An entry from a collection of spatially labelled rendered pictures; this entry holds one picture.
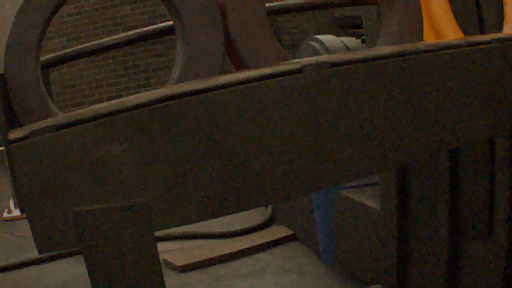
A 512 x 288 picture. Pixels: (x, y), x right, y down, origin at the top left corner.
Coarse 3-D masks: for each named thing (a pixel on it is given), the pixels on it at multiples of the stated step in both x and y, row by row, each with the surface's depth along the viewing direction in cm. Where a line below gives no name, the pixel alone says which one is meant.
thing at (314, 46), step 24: (312, 48) 183; (336, 48) 177; (360, 48) 180; (336, 192) 171; (360, 192) 164; (288, 216) 215; (312, 216) 192; (336, 216) 172; (360, 216) 156; (312, 240) 194; (336, 240) 174; (360, 240) 158; (336, 264) 178; (360, 264) 159
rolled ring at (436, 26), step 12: (420, 0) 49; (432, 0) 49; (444, 0) 49; (504, 0) 56; (432, 12) 49; (444, 12) 49; (504, 12) 56; (432, 24) 49; (444, 24) 50; (456, 24) 50; (504, 24) 56; (432, 36) 50; (444, 36) 50; (456, 36) 50
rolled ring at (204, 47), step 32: (32, 0) 39; (64, 0) 40; (160, 0) 45; (192, 0) 43; (32, 32) 40; (192, 32) 43; (224, 32) 44; (32, 64) 40; (192, 64) 44; (32, 96) 40
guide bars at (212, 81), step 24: (384, 48) 46; (408, 48) 47; (432, 48) 47; (456, 48) 48; (240, 72) 43; (264, 72) 43; (288, 72) 44; (144, 96) 41; (168, 96) 41; (48, 120) 39; (72, 120) 40; (96, 120) 40
